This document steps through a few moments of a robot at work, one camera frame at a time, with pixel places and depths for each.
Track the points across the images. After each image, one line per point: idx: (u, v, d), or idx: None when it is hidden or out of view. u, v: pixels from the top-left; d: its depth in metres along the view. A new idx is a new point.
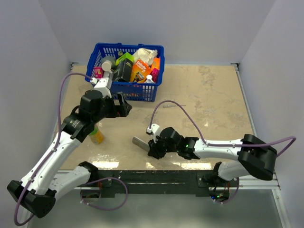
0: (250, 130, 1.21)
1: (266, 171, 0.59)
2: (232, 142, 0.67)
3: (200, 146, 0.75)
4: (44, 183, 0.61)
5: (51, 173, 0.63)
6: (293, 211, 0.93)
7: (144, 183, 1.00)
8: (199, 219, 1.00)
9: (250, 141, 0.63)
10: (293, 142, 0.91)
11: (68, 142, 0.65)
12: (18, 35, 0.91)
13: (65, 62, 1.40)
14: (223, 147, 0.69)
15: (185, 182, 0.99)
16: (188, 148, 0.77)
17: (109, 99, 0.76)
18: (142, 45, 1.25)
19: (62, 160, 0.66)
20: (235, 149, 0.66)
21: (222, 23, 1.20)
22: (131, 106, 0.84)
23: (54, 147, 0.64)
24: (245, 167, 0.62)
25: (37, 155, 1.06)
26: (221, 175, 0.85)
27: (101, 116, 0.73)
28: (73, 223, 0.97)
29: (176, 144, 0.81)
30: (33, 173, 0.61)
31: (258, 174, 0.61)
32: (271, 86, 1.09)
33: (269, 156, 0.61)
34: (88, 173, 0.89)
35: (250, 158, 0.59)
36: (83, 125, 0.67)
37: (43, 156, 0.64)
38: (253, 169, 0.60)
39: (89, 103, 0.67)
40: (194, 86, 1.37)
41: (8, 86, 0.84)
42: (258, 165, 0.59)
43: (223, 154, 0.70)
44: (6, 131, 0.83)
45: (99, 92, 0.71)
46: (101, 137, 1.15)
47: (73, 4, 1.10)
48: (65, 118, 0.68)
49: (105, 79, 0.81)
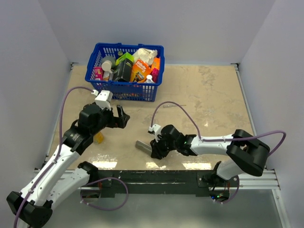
0: (250, 130, 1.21)
1: (254, 165, 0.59)
2: (223, 137, 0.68)
3: (195, 141, 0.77)
4: (43, 194, 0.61)
5: (50, 184, 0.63)
6: (293, 211, 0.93)
7: (144, 183, 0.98)
8: (199, 219, 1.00)
9: (240, 136, 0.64)
10: (293, 142, 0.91)
11: (68, 155, 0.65)
12: (18, 35, 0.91)
13: (65, 62, 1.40)
14: (216, 142, 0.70)
15: (185, 182, 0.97)
16: (186, 145, 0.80)
17: (107, 111, 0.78)
18: (142, 45, 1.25)
19: (62, 172, 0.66)
20: (226, 143, 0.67)
21: (222, 23, 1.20)
22: (129, 117, 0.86)
23: (54, 160, 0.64)
24: (235, 162, 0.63)
25: (37, 155, 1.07)
26: (219, 173, 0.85)
27: (99, 128, 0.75)
28: (74, 223, 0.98)
29: (175, 140, 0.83)
30: (33, 185, 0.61)
31: (247, 167, 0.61)
32: (271, 86, 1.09)
33: (260, 151, 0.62)
34: (86, 175, 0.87)
35: (237, 152, 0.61)
36: (83, 138, 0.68)
37: (44, 167, 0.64)
38: (242, 164, 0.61)
39: (87, 118, 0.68)
40: (194, 86, 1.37)
41: (8, 86, 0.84)
42: (245, 158, 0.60)
43: (215, 148, 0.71)
44: (6, 131, 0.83)
45: (96, 106, 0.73)
46: (101, 137, 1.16)
47: (73, 4, 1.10)
48: (65, 133, 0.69)
49: (106, 92, 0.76)
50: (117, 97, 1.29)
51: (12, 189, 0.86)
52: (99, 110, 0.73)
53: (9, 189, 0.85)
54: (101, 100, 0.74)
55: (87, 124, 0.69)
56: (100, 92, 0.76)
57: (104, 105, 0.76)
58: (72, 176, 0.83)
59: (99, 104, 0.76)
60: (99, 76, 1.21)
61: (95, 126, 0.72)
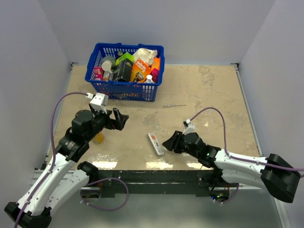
0: (250, 130, 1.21)
1: (286, 192, 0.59)
2: (256, 159, 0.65)
3: (221, 156, 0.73)
4: (41, 204, 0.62)
5: (47, 194, 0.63)
6: (293, 211, 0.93)
7: (144, 183, 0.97)
8: (199, 219, 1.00)
9: (275, 161, 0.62)
10: (293, 142, 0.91)
11: (63, 164, 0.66)
12: (18, 35, 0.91)
13: (65, 62, 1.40)
14: (247, 163, 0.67)
15: (185, 182, 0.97)
16: (210, 157, 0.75)
17: (101, 115, 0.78)
18: (142, 45, 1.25)
19: (58, 180, 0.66)
20: (259, 166, 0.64)
21: (222, 23, 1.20)
22: (128, 116, 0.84)
23: (50, 170, 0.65)
24: (266, 185, 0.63)
25: (37, 155, 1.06)
26: (224, 176, 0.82)
27: (95, 133, 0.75)
28: (74, 223, 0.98)
29: (197, 151, 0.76)
30: (29, 195, 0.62)
31: (279, 194, 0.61)
32: (271, 86, 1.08)
33: (293, 179, 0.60)
34: (86, 176, 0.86)
35: (273, 179, 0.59)
36: (78, 147, 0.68)
37: (40, 177, 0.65)
38: (273, 188, 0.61)
39: (80, 127, 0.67)
40: (194, 86, 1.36)
41: (7, 86, 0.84)
42: (280, 185, 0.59)
43: (245, 169, 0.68)
44: (6, 131, 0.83)
45: (89, 112, 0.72)
46: (101, 137, 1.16)
47: (74, 4, 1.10)
48: (60, 141, 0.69)
49: (100, 95, 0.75)
50: (117, 97, 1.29)
51: (12, 190, 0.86)
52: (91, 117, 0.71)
53: (9, 190, 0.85)
54: (96, 104, 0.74)
55: (80, 132, 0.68)
56: (95, 95, 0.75)
57: (100, 109, 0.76)
58: (71, 179, 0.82)
59: (96, 108, 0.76)
60: (98, 76, 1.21)
61: (90, 132, 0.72)
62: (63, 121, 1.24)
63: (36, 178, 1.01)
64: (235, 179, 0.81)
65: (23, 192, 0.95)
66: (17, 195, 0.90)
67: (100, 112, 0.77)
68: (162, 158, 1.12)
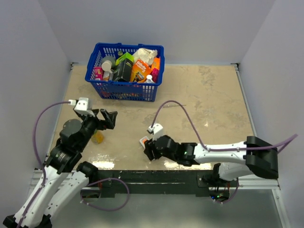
0: (249, 130, 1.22)
1: (273, 171, 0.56)
2: (236, 146, 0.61)
3: (200, 151, 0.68)
4: (36, 217, 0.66)
5: (42, 207, 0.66)
6: (293, 211, 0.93)
7: (144, 183, 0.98)
8: (199, 219, 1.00)
9: (254, 143, 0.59)
10: (293, 143, 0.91)
11: (55, 177, 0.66)
12: (18, 35, 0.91)
13: (65, 62, 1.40)
14: (228, 152, 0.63)
15: (185, 183, 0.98)
16: (187, 155, 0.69)
17: (90, 120, 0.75)
18: (142, 45, 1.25)
19: (52, 193, 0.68)
20: (240, 152, 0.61)
21: (221, 23, 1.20)
22: (116, 112, 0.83)
23: (42, 185, 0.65)
24: (251, 170, 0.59)
25: (37, 155, 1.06)
26: (222, 176, 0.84)
27: (87, 140, 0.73)
28: (74, 223, 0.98)
29: (173, 154, 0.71)
30: (24, 210, 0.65)
31: (265, 175, 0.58)
32: (271, 86, 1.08)
33: (274, 156, 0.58)
34: (85, 179, 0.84)
35: (258, 162, 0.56)
36: (69, 158, 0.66)
37: (33, 191, 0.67)
38: (261, 172, 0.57)
39: (68, 139, 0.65)
40: (194, 86, 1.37)
41: (7, 86, 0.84)
42: (265, 167, 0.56)
43: (227, 158, 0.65)
44: (7, 131, 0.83)
45: (77, 121, 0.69)
46: (101, 137, 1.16)
47: (74, 4, 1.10)
48: (50, 153, 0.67)
49: (85, 100, 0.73)
50: (117, 97, 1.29)
51: (12, 189, 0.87)
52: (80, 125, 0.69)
53: (9, 189, 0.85)
54: (83, 110, 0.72)
55: (70, 143, 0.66)
56: (79, 100, 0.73)
57: (87, 113, 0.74)
58: (70, 183, 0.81)
59: (82, 112, 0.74)
60: (98, 76, 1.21)
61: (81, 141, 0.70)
62: (63, 121, 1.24)
63: (36, 178, 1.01)
64: (232, 175, 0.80)
65: (24, 191, 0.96)
66: (17, 195, 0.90)
67: (88, 115, 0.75)
68: (162, 158, 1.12)
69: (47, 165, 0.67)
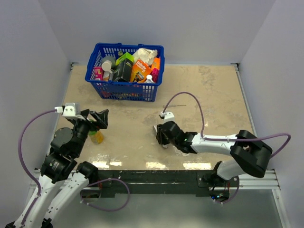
0: (249, 130, 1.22)
1: (257, 166, 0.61)
2: (227, 137, 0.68)
3: (197, 139, 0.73)
4: (35, 224, 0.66)
5: (40, 214, 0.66)
6: (293, 211, 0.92)
7: (144, 183, 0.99)
8: (199, 219, 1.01)
9: (244, 136, 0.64)
10: (293, 142, 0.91)
11: (51, 186, 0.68)
12: (17, 35, 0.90)
13: (65, 62, 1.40)
14: (219, 141, 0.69)
15: (185, 182, 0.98)
16: (187, 141, 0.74)
17: (82, 125, 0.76)
18: (142, 45, 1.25)
19: (50, 199, 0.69)
20: (229, 143, 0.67)
21: (222, 23, 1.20)
22: (105, 111, 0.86)
23: (37, 194, 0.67)
24: (238, 162, 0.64)
25: (36, 155, 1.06)
26: (219, 173, 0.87)
27: (81, 145, 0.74)
28: (74, 222, 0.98)
29: (175, 138, 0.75)
30: (23, 218, 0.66)
31: (251, 169, 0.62)
32: (271, 86, 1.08)
33: (263, 154, 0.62)
34: (85, 180, 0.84)
35: (241, 152, 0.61)
36: (63, 167, 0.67)
37: (31, 201, 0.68)
38: (244, 164, 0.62)
39: (59, 148, 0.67)
40: (194, 86, 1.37)
41: (7, 86, 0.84)
42: (249, 161, 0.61)
43: (218, 148, 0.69)
44: (6, 132, 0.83)
45: (69, 129, 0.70)
46: (101, 137, 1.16)
47: (74, 4, 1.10)
48: (43, 162, 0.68)
49: (72, 105, 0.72)
50: (117, 97, 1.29)
51: (12, 190, 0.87)
52: (71, 134, 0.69)
53: (9, 190, 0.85)
54: (71, 116, 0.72)
55: (63, 152, 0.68)
56: (65, 106, 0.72)
57: (76, 118, 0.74)
58: (70, 185, 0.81)
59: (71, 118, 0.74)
60: (98, 76, 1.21)
61: (74, 148, 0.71)
62: (63, 121, 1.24)
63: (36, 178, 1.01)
64: (230, 174, 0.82)
65: (24, 192, 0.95)
66: (17, 195, 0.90)
67: (79, 119, 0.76)
68: (163, 157, 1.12)
69: (42, 174, 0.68)
